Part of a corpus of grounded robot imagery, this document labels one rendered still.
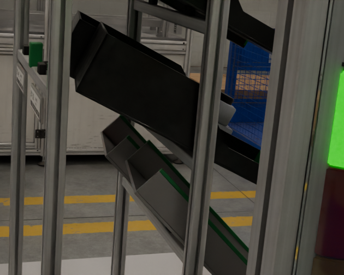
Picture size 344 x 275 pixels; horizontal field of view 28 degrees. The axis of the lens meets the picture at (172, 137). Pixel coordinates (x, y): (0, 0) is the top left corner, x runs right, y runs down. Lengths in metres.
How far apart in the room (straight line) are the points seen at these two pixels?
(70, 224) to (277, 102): 3.50
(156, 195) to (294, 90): 0.49
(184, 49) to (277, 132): 4.51
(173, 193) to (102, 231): 2.95
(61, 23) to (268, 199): 0.39
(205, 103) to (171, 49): 4.08
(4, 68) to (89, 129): 0.72
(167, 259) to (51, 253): 0.67
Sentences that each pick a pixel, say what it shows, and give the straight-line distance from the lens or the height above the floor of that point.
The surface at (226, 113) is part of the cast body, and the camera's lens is 1.00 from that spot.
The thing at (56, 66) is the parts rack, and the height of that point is 1.34.
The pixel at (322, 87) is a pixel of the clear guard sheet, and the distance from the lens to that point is 0.34.
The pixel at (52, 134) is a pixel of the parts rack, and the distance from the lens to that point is 0.72.
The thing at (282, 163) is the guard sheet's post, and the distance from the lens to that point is 0.35.
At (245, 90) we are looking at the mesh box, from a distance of 5.40.
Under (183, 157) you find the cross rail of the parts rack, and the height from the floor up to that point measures 1.22.
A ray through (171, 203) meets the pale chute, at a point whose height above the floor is 1.17.
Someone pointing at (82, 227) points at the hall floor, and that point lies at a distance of 3.80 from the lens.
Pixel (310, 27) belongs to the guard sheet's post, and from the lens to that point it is 0.34.
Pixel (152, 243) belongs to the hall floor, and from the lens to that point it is 3.65.
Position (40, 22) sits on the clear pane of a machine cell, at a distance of 4.64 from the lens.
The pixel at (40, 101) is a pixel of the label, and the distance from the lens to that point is 0.78.
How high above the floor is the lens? 1.46
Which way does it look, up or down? 15 degrees down
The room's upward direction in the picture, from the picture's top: 5 degrees clockwise
